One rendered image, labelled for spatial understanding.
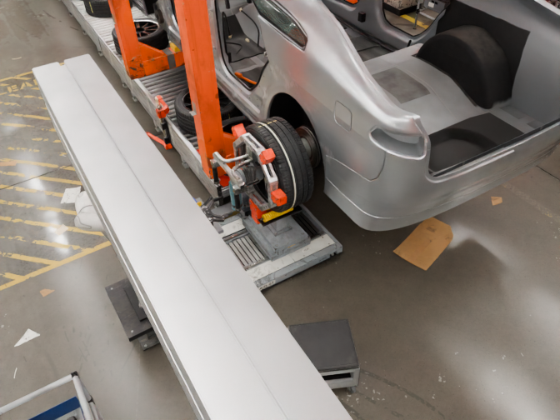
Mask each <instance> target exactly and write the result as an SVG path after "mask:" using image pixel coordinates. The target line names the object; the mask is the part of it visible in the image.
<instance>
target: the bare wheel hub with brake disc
mask: <svg viewBox="0 0 560 420"><path fill-rule="evenodd" d="M296 132H297V134H298V135H299V137H300V138H301V139H302V142H303V144H304V146H305V148H306V149H307V153H308V156H309V159H310V161H311V164H312V168H315V167H317V166H318V164H319V163H320V158H321V155H320V149H319V146H318V142H317V140H316V138H315V137H314V135H313V133H312V132H311V131H310V130H309V129H308V128H307V127H298V128H297V129H296Z"/></svg>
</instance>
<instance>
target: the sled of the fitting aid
mask: <svg viewBox="0 0 560 420"><path fill-rule="evenodd" d="M251 219H252V214H249V215H247V216H245V217H242V225H243V226H244V227H245V228H246V229H247V230H248V232H249V233H250V234H251V235H252V237H253V238H254V239H255V241H256V242H257V243H258V245H259V246H260V247H261V249H262V250H263V251H264V252H265V253H266V254H267V256H268V257H269V258H270V260H271V261H272V262H273V261H275V260H277V259H279V258H282V257H284V256H286V255H288V254H289V253H292V252H295V251H297V250H298V249H300V248H303V247H305V246H307V245H309V244H311V238H310V237H309V236H308V235H307V239H305V240H303V241H301V242H298V243H296V244H294V245H292V246H291V247H287V248H285V249H283V250H282V251H280V252H276V253H275V252H274V251H273V250H272V248H271V247H270V246H269V245H268V243H267V242H266V241H265V240H264V238H263V237H262V236H261V234H260V233H259V232H258V230H257V229H256V228H255V227H254V226H253V225H252V224H251Z"/></svg>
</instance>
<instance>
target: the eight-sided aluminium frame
mask: <svg viewBox="0 0 560 420"><path fill-rule="evenodd" d="M244 143H245V144H246V145H248V147H249V148H250V149H251V150H252V151H253V152H254V153H255V154H256V156H257V159H258V161H259V163H260V165H261V168H262V171H263V173H264V175H265V178H266V179H267V192H268V203H266V201H265V200H264V199H263V198H262V197H261V196H260V195H259V193H258V192H257V191H256V190H255V188H254V186H253V185H251V186H249V187H247V191H246V194H247V195H248V196H249V197H250V198H251V199H252V201H253V202H254V203H255V204H256V205H257V207H258V208H259V210H261V211H262V212H263V211H265V210H267V209H269V208H274V207H276V206H277V205H276V204H275V203H274V202H273V201H272V199H271V192H272V191H275V190H277V189H278V178H277V176H276V174H275V172H274V170H273V166H272V164H271V163H268V164H267V168H268V170H269V172H270V174H271V177H270V175H269V173H268V170H267V168H266V165H263V164H262V162H261V160H260V158H259V155H260V153H261V152H262V151H264V150H265V148H264V147H263V146H262V145H261V144H260V143H259V142H258V141H257V140H256V139H255V138H254V137H253V136H252V134H250V133H246V134H243V135H241V136H240V137H239V138H238V139H237V140H236V141H235V142H233V149H234V157H235V158H237V157H239V156H242V155H244V153H243V144H244ZM253 144H254V145H255V146H256V147H255V146H254V145H253ZM238 149H239V155H238ZM253 194H254V195H255V196H256V197H254V196H253Z"/></svg>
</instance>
